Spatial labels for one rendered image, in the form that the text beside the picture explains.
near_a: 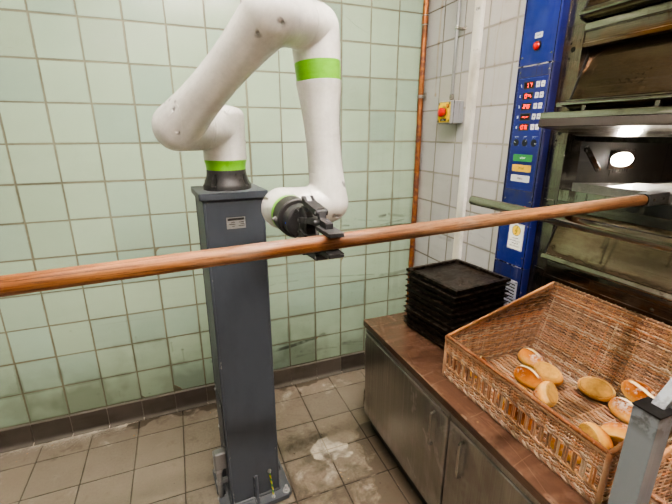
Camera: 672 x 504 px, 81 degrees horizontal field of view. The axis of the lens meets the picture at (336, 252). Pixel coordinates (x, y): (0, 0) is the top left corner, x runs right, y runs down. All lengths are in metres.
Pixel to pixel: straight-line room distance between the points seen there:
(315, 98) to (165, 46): 1.01
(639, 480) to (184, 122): 1.18
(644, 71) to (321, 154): 0.94
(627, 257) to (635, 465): 0.76
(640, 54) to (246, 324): 1.43
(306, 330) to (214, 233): 1.15
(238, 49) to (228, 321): 0.80
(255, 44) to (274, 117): 1.02
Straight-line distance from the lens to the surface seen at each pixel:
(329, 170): 1.04
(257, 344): 1.41
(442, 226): 0.83
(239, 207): 1.24
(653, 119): 1.28
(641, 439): 0.85
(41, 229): 2.01
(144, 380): 2.25
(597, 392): 1.48
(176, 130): 1.14
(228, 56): 1.00
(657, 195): 1.38
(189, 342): 2.15
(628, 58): 1.54
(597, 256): 1.53
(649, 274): 1.45
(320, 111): 1.04
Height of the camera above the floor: 1.37
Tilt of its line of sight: 17 degrees down
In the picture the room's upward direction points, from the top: straight up
